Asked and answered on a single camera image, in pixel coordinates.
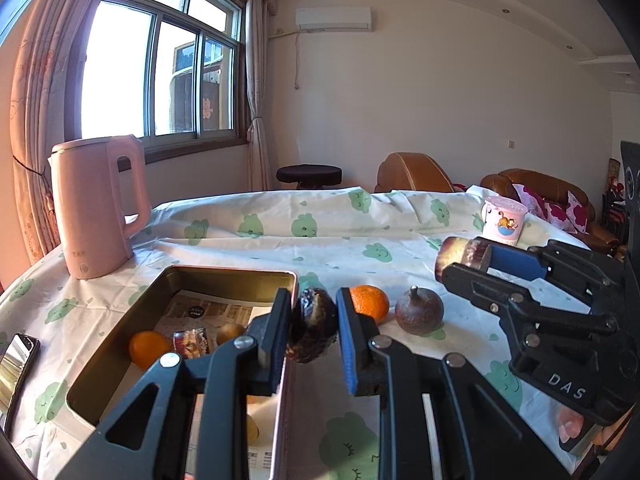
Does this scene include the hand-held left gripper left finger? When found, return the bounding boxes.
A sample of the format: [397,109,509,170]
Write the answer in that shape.
[57,287,293,480]

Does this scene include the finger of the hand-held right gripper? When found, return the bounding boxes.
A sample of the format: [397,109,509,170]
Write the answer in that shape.
[475,237,627,312]
[441,261,620,348]

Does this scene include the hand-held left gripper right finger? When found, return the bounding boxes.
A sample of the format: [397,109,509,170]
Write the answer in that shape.
[336,287,571,480]

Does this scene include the dark snack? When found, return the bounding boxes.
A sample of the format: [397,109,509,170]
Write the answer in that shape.
[435,236,493,283]

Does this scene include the dark wrinkled passion fruit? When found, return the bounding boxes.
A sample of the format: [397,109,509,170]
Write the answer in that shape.
[286,287,338,363]

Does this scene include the rectangular metal tin box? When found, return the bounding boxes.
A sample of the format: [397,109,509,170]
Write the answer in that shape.
[66,266,300,480]

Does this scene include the person's right hand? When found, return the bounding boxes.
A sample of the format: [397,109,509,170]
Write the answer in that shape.
[556,404,617,454]

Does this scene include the pink cartoon mug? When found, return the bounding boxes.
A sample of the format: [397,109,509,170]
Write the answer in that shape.
[481,196,527,247]

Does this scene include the small yellow round fruit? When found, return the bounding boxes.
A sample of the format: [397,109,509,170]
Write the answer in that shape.
[216,322,247,347]

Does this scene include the tangerine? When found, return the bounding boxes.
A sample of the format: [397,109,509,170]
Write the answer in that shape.
[349,285,390,325]

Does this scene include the brown mangosteen fruit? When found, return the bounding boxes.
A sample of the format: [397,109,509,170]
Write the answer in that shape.
[395,286,445,335]

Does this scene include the floral pink cushion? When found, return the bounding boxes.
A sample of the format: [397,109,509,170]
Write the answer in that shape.
[542,192,591,233]
[512,183,548,218]

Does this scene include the printed paper leaflet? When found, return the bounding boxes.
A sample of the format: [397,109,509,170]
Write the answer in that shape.
[125,292,276,480]

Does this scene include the brown leather sofa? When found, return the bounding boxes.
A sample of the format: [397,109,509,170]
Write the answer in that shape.
[480,169,626,261]

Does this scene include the white tablecloth with green prints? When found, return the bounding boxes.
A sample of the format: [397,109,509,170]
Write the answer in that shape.
[0,187,623,480]

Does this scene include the dark cluttered rack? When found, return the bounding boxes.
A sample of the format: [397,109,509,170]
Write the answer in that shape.
[600,157,628,246]

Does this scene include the brown leather armchair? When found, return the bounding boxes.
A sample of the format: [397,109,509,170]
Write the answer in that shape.
[375,152,468,193]

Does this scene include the small orange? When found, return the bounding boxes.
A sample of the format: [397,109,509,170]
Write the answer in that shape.
[129,330,173,371]

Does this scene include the round black stool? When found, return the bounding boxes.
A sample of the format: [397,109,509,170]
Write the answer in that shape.
[276,164,343,191]

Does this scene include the pink electric kettle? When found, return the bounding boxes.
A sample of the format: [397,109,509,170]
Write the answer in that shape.
[48,134,152,280]

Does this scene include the beige curtain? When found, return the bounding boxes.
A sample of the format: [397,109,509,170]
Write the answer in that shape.
[242,0,278,192]

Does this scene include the black smartphone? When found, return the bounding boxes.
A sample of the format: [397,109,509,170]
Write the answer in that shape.
[0,332,41,433]

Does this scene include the sliding glass window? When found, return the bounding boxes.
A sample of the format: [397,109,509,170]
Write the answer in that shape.
[65,0,248,153]

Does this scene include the pink patterned curtain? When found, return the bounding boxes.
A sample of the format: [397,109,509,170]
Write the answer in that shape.
[10,0,113,266]

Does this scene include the white wall air conditioner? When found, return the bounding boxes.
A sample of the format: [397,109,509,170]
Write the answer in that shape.
[295,6,373,31]

